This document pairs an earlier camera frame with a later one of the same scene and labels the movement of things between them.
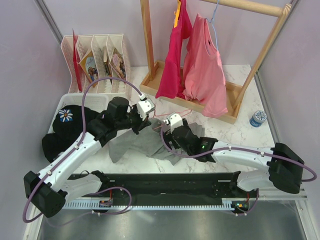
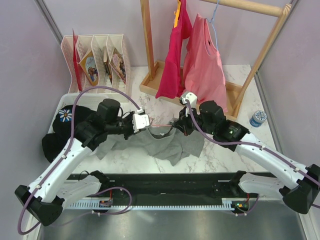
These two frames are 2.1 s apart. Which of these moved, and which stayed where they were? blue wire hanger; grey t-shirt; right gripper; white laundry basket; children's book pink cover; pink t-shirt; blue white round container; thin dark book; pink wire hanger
Moved: pink wire hanger; right gripper; grey t-shirt
Stayed: blue white round container; thin dark book; children's book pink cover; pink t-shirt; blue wire hanger; white laundry basket
